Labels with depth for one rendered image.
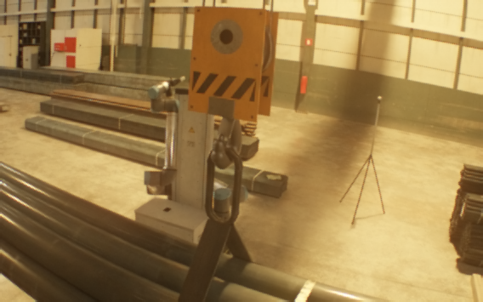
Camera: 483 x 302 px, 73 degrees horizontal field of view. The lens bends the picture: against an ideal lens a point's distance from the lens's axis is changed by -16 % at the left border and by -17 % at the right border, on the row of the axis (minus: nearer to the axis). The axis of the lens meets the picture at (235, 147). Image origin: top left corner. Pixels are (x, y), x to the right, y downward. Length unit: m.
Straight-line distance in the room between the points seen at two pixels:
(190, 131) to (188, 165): 0.29
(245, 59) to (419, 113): 10.63
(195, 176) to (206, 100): 2.21
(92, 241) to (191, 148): 1.76
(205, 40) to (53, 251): 1.01
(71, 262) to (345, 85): 10.63
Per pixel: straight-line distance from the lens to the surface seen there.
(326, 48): 11.79
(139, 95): 11.26
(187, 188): 3.34
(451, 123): 11.64
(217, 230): 1.21
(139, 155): 6.61
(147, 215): 3.11
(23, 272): 1.74
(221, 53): 1.04
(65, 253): 1.55
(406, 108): 11.49
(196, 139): 3.16
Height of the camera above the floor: 2.28
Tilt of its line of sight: 17 degrees down
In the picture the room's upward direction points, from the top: 5 degrees clockwise
